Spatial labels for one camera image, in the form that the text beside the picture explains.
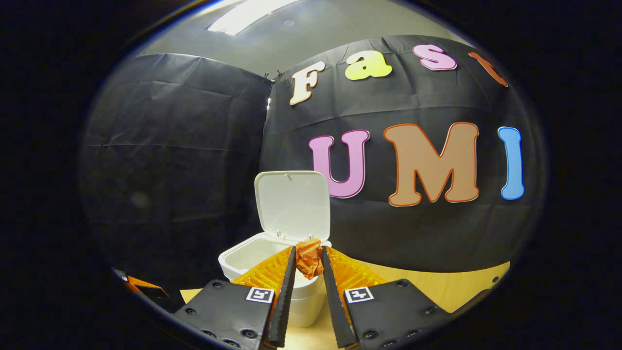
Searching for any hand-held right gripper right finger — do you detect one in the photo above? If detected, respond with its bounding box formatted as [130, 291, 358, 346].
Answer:
[322, 245, 452, 350]

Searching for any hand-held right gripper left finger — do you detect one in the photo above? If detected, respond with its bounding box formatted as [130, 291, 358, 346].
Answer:
[173, 245, 297, 350]

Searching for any orange paper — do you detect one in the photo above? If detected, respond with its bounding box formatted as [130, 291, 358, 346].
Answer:
[295, 238, 325, 280]

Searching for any white desktop garbage bin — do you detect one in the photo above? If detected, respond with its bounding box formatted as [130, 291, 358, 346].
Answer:
[219, 170, 332, 328]

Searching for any wooden desktop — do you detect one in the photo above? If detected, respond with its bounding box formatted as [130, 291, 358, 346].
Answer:
[180, 262, 511, 350]

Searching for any black backdrop cloth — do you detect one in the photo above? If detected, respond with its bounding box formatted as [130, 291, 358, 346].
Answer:
[80, 34, 547, 292]

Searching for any ceiling light panel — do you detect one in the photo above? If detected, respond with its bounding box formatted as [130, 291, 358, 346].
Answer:
[208, 0, 302, 35]

